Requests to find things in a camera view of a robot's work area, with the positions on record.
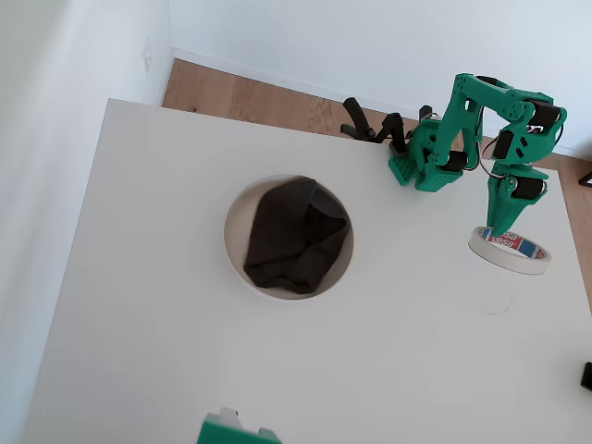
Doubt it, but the white baseboard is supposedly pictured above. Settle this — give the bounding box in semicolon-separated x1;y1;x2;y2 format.
158;45;592;159

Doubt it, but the white masking tape roll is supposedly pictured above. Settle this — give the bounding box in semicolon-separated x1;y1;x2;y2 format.
467;225;553;277

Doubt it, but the white round bowl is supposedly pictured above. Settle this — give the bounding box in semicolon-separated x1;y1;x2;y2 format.
223;173;355;301

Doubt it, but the black table clamp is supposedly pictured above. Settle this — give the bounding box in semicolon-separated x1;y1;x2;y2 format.
339;96;378;142
373;112;413;156

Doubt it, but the small white printed part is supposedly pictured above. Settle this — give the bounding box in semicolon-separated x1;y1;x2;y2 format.
218;406;242;430

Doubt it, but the green printed part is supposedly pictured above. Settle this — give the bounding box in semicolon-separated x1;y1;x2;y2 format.
196;413;283;444

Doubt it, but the dark grey cloth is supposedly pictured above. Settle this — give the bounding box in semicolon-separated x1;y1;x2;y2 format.
242;178;350;295

